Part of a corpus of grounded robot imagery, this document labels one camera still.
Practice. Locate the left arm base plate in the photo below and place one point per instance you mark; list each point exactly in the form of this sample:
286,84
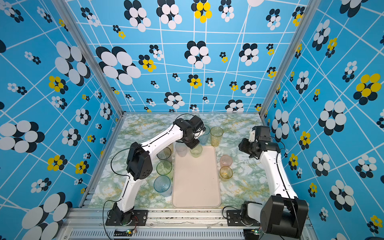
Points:
135,218

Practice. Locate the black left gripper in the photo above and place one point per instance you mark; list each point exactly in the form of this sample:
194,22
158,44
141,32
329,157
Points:
192,146

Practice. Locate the light green textured cup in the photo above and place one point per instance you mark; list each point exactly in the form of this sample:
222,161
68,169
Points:
196,151

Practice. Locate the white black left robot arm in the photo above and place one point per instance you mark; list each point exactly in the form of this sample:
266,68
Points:
139,161

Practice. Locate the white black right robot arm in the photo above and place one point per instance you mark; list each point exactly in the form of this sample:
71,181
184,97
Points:
283,214

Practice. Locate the beige rectangular tray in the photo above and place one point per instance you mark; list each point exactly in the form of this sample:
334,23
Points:
196,181

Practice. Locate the clear frosted textured cup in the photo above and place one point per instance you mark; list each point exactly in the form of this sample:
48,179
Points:
181,149

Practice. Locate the yellow clear tall glass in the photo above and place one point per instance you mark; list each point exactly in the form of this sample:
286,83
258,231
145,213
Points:
216,136

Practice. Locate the blue clear tall glass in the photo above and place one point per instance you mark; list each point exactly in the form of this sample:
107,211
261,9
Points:
205,137

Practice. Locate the small green circuit board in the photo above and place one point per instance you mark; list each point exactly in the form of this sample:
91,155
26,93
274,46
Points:
124,233

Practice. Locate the amber short glass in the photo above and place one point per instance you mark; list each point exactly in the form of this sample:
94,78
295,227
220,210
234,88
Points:
226,173

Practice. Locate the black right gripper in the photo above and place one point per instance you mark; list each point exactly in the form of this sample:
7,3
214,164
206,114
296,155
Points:
243,146

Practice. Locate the pink textured cup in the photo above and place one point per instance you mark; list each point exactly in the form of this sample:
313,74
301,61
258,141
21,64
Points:
226,161

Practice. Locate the green clear glass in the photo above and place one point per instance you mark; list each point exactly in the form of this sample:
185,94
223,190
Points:
165,168

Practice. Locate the grey smoky glass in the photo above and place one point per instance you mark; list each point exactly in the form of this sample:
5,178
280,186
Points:
165,155

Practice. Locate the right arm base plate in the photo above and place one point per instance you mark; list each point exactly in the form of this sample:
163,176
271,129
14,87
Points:
234,219

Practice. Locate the aluminium front frame rail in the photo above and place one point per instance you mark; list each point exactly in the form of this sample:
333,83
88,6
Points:
162,224

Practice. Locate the blue clear glass front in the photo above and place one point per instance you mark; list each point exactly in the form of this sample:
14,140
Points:
163,186

